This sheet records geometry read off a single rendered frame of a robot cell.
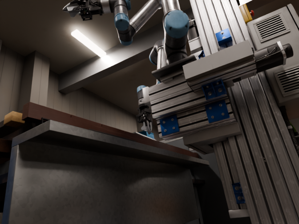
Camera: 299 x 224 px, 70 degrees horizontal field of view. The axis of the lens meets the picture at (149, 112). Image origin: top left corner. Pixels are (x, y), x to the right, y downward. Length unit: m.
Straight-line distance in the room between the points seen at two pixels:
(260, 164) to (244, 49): 0.50
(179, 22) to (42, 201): 0.90
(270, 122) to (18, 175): 1.00
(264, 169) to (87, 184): 0.74
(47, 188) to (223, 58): 0.77
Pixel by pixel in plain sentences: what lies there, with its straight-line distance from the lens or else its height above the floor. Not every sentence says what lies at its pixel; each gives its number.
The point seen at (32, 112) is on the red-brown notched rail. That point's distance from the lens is 0.89.
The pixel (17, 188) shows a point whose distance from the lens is 0.76.
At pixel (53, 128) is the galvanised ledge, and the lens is 0.66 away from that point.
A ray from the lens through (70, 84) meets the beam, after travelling 4.62.
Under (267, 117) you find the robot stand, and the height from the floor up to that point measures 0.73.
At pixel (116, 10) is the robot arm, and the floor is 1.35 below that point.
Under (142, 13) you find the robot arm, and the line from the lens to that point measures 1.37.
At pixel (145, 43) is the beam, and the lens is 3.82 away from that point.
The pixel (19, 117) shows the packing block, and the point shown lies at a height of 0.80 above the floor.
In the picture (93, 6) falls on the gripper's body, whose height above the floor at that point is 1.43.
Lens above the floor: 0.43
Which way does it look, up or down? 23 degrees up
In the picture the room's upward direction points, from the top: 8 degrees counter-clockwise
